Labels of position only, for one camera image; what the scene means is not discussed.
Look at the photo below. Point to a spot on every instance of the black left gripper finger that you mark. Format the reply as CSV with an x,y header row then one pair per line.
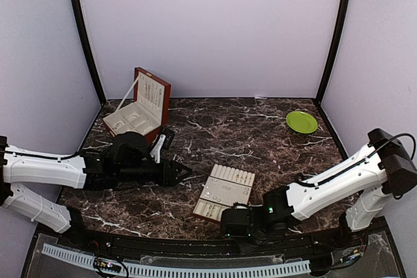
x,y
176,177
181,168

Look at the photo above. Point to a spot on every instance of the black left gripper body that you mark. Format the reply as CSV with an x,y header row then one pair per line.
x,y
163,180

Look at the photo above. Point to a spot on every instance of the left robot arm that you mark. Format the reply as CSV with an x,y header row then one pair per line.
x,y
129,158

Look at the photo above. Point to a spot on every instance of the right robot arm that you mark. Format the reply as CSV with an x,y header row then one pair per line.
x,y
380,171

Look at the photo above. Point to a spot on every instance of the flat white jewelry tray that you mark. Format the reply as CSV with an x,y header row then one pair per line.
x,y
224,187

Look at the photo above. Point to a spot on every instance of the red wooden jewelry box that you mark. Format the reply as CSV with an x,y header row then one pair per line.
x,y
147,113

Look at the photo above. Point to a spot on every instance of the green plate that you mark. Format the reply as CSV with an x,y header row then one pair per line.
x,y
301,122

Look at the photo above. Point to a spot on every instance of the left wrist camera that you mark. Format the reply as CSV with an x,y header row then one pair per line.
x,y
162,142

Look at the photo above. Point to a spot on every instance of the black front table rail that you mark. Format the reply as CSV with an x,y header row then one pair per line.
x,y
316,245

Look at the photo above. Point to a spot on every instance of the white slotted cable duct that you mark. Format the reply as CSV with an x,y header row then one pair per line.
x,y
173,267

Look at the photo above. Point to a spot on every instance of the left black frame post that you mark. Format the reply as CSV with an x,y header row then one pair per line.
x,y
87,51

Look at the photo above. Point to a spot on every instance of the black frame post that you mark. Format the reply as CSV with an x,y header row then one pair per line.
x,y
333,50
87,51

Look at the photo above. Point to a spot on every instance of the right black frame post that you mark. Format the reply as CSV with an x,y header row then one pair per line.
x,y
333,50

